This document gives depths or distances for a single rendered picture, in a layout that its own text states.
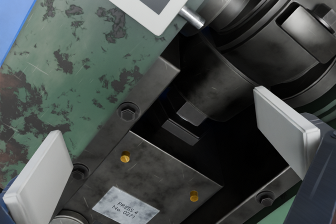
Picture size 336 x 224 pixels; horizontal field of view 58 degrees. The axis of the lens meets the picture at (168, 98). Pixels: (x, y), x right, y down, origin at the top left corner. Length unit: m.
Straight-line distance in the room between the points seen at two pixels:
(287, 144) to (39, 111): 0.20
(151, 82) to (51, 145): 0.11
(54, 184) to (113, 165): 0.18
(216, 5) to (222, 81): 0.08
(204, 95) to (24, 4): 1.39
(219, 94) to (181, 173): 0.10
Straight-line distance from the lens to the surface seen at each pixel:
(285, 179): 0.35
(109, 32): 0.24
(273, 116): 0.18
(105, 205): 0.41
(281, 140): 0.18
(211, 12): 0.31
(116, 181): 0.38
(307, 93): 0.37
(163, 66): 0.25
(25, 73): 0.27
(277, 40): 0.30
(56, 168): 0.20
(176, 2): 0.19
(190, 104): 0.36
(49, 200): 0.18
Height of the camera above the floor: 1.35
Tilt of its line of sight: 23 degrees down
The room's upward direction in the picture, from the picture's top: 41 degrees clockwise
